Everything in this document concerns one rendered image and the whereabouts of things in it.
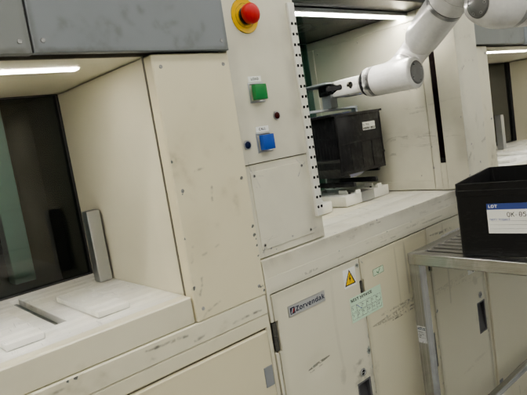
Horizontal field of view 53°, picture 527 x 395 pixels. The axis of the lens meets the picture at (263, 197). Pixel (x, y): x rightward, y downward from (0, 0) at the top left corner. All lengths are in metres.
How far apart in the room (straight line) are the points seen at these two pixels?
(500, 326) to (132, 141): 1.35
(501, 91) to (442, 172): 1.44
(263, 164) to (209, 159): 0.14
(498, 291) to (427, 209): 0.49
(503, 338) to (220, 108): 1.30
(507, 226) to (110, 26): 0.92
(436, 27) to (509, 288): 0.98
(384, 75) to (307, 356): 0.77
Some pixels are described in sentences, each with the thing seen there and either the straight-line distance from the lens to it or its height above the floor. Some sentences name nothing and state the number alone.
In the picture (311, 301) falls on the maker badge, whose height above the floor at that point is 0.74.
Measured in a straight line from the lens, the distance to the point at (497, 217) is 1.30.
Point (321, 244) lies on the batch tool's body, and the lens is 1.18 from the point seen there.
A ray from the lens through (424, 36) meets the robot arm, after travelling 1.37.
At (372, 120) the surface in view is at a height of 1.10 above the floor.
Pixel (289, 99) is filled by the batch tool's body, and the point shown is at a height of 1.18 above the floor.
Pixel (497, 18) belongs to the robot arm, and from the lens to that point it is 1.11.
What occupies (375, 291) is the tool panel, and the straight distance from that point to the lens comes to 1.34.
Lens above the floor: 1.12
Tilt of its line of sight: 7 degrees down
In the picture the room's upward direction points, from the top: 9 degrees counter-clockwise
